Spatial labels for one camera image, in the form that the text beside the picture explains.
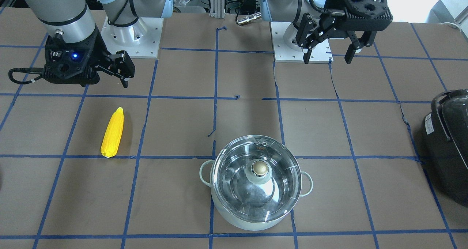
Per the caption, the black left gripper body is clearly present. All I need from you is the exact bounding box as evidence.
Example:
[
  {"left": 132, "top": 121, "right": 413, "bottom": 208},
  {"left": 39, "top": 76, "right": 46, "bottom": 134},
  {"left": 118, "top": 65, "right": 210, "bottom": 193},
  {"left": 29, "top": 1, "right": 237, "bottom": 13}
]
[{"left": 321, "top": 0, "right": 393, "bottom": 31}]

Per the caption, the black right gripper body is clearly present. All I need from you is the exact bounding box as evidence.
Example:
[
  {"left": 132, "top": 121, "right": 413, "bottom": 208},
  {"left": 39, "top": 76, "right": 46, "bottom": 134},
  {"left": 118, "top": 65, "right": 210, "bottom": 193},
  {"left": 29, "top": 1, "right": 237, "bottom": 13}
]
[{"left": 42, "top": 27, "right": 112, "bottom": 86}]

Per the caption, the yellow corn cob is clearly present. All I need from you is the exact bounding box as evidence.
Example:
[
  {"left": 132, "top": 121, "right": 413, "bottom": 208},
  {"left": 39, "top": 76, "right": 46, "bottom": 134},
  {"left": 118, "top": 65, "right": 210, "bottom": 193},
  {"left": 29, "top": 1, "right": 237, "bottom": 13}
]
[{"left": 100, "top": 107, "right": 124, "bottom": 158}]

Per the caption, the glass pot lid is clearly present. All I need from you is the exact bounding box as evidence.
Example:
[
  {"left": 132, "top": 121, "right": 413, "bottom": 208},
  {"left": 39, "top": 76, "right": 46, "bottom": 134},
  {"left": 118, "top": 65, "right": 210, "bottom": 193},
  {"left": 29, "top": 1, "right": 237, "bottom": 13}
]
[{"left": 211, "top": 135, "right": 302, "bottom": 223}]

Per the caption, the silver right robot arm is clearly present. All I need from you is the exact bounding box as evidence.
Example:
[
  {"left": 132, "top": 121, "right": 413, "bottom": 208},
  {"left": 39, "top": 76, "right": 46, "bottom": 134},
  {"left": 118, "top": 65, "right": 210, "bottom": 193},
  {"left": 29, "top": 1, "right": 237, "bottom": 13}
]
[{"left": 8, "top": 0, "right": 174, "bottom": 88}]

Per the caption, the pale green cooking pot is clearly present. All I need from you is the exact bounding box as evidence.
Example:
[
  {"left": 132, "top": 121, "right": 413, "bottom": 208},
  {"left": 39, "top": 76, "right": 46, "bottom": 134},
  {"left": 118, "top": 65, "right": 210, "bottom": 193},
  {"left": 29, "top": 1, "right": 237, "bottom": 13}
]
[{"left": 199, "top": 135, "right": 314, "bottom": 231}]

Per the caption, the dark brown rice cooker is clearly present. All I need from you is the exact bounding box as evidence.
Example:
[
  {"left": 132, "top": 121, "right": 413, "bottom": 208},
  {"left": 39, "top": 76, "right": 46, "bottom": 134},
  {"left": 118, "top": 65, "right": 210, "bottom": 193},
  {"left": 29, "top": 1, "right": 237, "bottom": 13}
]
[{"left": 423, "top": 89, "right": 468, "bottom": 206}]

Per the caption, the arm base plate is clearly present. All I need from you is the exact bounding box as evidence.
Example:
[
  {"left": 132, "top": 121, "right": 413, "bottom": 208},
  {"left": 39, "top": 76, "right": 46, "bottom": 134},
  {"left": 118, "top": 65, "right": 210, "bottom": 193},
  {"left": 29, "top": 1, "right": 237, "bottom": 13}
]
[
  {"left": 101, "top": 18, "right": 164, "bottom": 59},
  {"left": 270, "top": 21, "right": 334, "bottom": 63}
]

